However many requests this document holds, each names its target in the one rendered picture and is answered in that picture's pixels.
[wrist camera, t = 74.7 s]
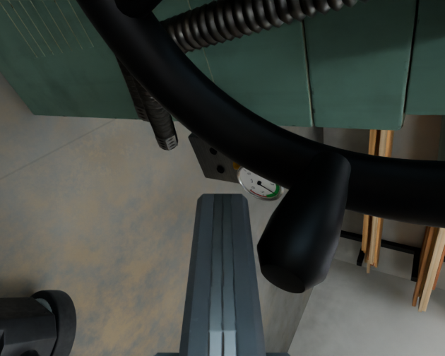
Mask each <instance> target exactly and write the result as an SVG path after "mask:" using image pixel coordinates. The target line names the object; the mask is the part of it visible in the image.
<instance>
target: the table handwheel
mask: <svg viewBox="0 0 445 356"><path fill-rule="evenodd" d="M76 1H77V3H78V5H79V6H80V7H81V9H82V10H83V12H84V14H85V15H86V16H87V17H88V19H89V21H90V22H91V23H92V24H93V26H94V28H95V29H96V30H97V32H98V33H99V34H100V36H101V37H102V39H103V40H104V41H105V42H106V44H107V45H108V47H109V48H110V49H111V50H112V51H113V53H114V54H115V55H116V57H117V58H118V59H119V60H120V62H121V63H122V64H123V65H124V66H125V67H126V69H127V70H128V71H129V72H130V73H131V75H132V76H133V77H134V78H135V79H136V80H137V81H138V82H139V83H140V84H141V85H142V86H143V88H144V89H145V90H146V91H147V92H148V93H149V94H150V95H151V96H152V97H153V98H154V99H155V100H156V101H157V102H158V103H159V104H160V105H161V106H162V107H163V108H164V109H166V110H167V111H168V112H169V113H170V114H171V115H172V116H173V117H174V118H175V119H176V120H177V121H178V122H180V123H181V124H182V125H183V126H185V127H186V128H187V129H188V130H190V132H192V133H193V134H194V135H196V136H197V137H198V138H200V139H201V140H202V141H203V142H205V143H207V144H208V145H209V146H210V147H211V148H213V149H215V150H216V151H218V152H219V153H221V154H222V155H224V156H225V157H227V158H229V159H230V160H232V161H233V162H235V163H237V164H238V165H240V166H242V167H243V168H245V169H247V170H249V171H250V172H253V173H254V174H257V175H258V176H260V177H263V178H264V179H267V180H268V181H270V182H273V183H274V184H277V185H279V186H281V187H283V188H286V189H288V190H289V189H290V187H291V186H292V185H293V184H294V182H295V180H296V179H297V178H298V176H300V175H301V173H302V172H303V171H304V170H305V169H306V167H307V166H308V165H309V163H310V162H311V161H312V159H313V157H314V156H315V155H316V154H318V153H320V152H324V151H331V152H335V153H339V154H341V155H342V156H343V157H345V158H346V159H347V160H348V162H349V163H350V166H351V172H350V178H349V182H348V198H347V202H346V207H345V209H346V210H351V211H354V212H357V213H361V214H365V215H370V216H374V217H378V218H383V219H387V220H395V221H398V222H402V223H410V224H415V225H424V226H429V227H439V228H445V161H437V160H410V159H401V158H388V157H382V156H377V155H369V154H364V153H357V152H353V151H350V150H344V149H340V148H336V147H333V146H328V145H326V144H322V143H319V142H316V141H313V140H310V139H308V138H305V137H303V136H299V135H297V134H295V133H293V132H290V131H288V130H286V129H283V128H281V127H279V126H277V125H275V124H273V123H271V122H269V121H267V120H265V119H264V118H262V117H260V116H259V115H257V114H255V113H253V112H252V111H251V110H249V109H247V108H246V107H244V106H243V105H241V104H240V103H238V102H237V101H236V100H234V99H233V98H232V97H230V96H229V95H228V94H227V93H225V92H224V91H223V90H221V89H220V88H219V87H218V86H217V85H216V84H214V82H212V81H211V80H210V79H209V78H208V77H207V76H206V75H205V74H204V73H203V72H202V71H201V70H199V69H198V68H197V67H196V66H195V64H194V63H193V62H192V61H191V60H190V59H189V58H188V57H187V56H186V55H185V53H183V51H182V50H181V49H180V48H179V47H178V46H177V44H176V43H175V42H174V40H173V39H172V38H171V37H170V36H169V34H168V33H167V31H166V30H165V29H164V28H163V26H162V25H161V23H160V22H159V20H158V19H157V18H156V17H155V15H154V13H153V12H152V10H153V9H154V8H155V7H156V6H157V5H158V4H159V3H160V2H161V1H162V0H76Z"/></svg>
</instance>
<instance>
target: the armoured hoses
mask: <svg viewBox="0 0 445 356"><path fill-rule="evenodd" d="M357 1H360V2H362V3H364V4H366V3H367V2H368V1H369V0H217V1H214V0H213V1H212V2H210V3H209V4H204V5H202V6H201V7H196V8H194V9H193V10H188V11H187V12H185V13H180V14H179V15H177V16H176V15H175V16H173V17H171V18H167V19H165V20H162V21H160V23H161V25H162V26H163V28H164V29H165V30H166V31H167V33H168V34H169V36H170V37H171V38H172V39H173V40H174V42H175V43H176V44H177V46H178V47H179V48H180V49H181V50H182V51H183V53H185V54H186V53H187V52H188V51H190V52H193V51H194V50H195V49H199V50H200V49H201V48H202V47H206V48H207V47H209V46H210V45H214V46H215V45H216V44H217V43H219V42H220V43H224V42H225V41H226V40H229V41H232V40H233V39H235V38H236V37H237V38H239V39H240V38H241V37H242V36H243V35H248V36H250V34H252V33H253V32H256V33H260V32H261V31H262V30H263V29H265V30H267V31H269V30H270V29H271V28H272V27H273V26H275V27H277V28H279V27H280V26H281V25H282V24H283V23H286V24H288V25H290V24H291V23H292V22H293V20H294V19H296V20H297V21H299V22H301V21H302V20H303V19H304V18H305V16H308V17H309V18H313V17H314V16H315V15H316V14H317V13H318V12H319V13H320V14H323V15H326V14H327V13H328V12H329V10H330V9H331V8H332V9H333V10H334V11H339V10H340V9H341V8H342V7H343V5H344V4H345V5H346V6H347V7H350V8H352V7H353V6H354V5H355V4H356V3H357ZM115 56H116V55H115ZM116 59H117V62H118V65H119V68H120V70H121V72H122V75H123V77H124V80H125V82H126V85H127V88H128V90H129V93H130V95H131V98H132V100H133V103H134V107H135V110H136V113H137V115H138V118H139V119H142V120H143V121H147V122H150V125H151V126H152V128H153V131H154V134H155V138H156V140H157V142H158V145H159V147H160V148H162V149H163V150H171V149H174V148H175V147H176V146H178V138H177V133H176V130H175V127H174V124H173V121H172V116H171V114H170V113H169V112H168V111H167V110H166V109H164V108H163V107H162V106H161V105H160V104H159V103H158V102H157V101H156V100H155V99H154V98H153V97H152V96H151V95H150V94H149V93H148V92H147V91H146V90H145V89H144V88H143V86H142V85H141V84H140V83H139V82H138V81H137V80H136V79H135V78H134V77H133V76H132V75H131V73H130V72H129V71H128V70H127V69H126V67H125V66H124V65H123V64H122V63H121V62H120V60H119V59H118V58H117V57H116Z"/></svg>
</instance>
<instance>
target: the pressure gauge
mask: <svg viewBox="0 0 445 356"><path fill-rule="evenodd" d="M233 167H234V169H235V170H237V179H238V182H239V184H240V185H241V187H242V188H243V189H244V190H245V191H246V192H247V193H248V194H250V195H251V196H253V197H254V198H257V199H260V200H262V201H275V200H278V199H279V198H280V197H281V196H282V195H283V192H284V190H285V188H283V187H281V186H279V185H277V184H274V183H273V182H270V181H268V180H267V179H264V178H263V177H260V176H258V175H257V174H254V173H253V172H250V171H249V170H247V169H245V168H243V167H242V166H240V165H238V164H237V163H235V162H233ZM258 181H261V185H262V186H264V187H266V188H267V189H269V190H270V191H272V192H273V193H272V192H270V191H269V190H267V189H265V188H263V187H262V186H260V185H258V184H257V182H258ZM274 193H275V194H274Z"/></svg>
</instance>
